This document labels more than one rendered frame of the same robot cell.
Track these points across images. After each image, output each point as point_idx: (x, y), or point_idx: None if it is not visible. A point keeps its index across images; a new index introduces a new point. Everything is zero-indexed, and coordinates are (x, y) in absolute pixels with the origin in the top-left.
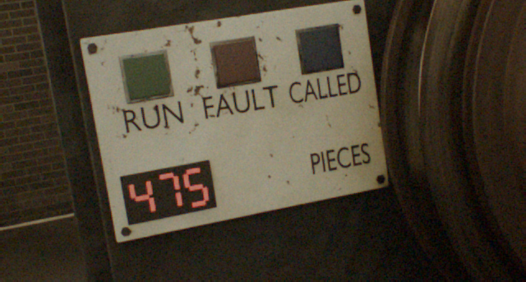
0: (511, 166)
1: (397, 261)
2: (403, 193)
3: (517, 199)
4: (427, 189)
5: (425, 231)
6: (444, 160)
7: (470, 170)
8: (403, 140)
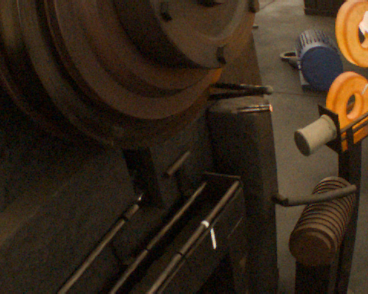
0: (78, 21)
1: None
2: (2, 69)
3: (83, 43)
4: (26, 54)
5: (18, 92)
6: (35, 30)
7: (51, 32)
8: (0, 29)
